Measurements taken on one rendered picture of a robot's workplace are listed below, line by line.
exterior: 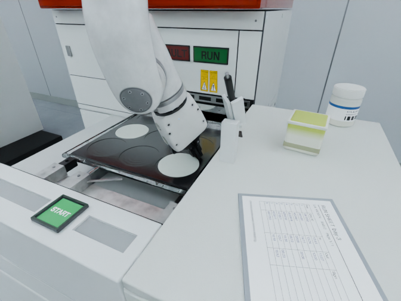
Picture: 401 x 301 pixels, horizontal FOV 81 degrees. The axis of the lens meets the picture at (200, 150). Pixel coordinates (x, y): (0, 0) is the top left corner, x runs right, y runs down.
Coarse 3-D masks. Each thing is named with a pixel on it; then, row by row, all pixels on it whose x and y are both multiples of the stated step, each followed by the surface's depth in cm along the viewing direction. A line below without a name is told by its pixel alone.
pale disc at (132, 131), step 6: (126, 126) 76; (132, 126) 76; (138, 126) 76; (144, 126) 76; (120, 132) 72; (126, 132) 72; (132, 132) 72; (138, 132) 72; (144, 132) 72; (126, 138) 69; (132, 138) 69
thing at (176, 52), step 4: (168, 48) 78; (172, 48) 77; (176, 48) 76; (180, 48) 76; (184, 48) 75; (188, 48) 75; (172, 52) 78; (176, 52) 77; (180, 52) 76; (184, 52) 76; (188, 52) 75; (172, 56) 78; (176, 56) 78; (180, 56) 77; (184, 56) 77; (188, 56) 76
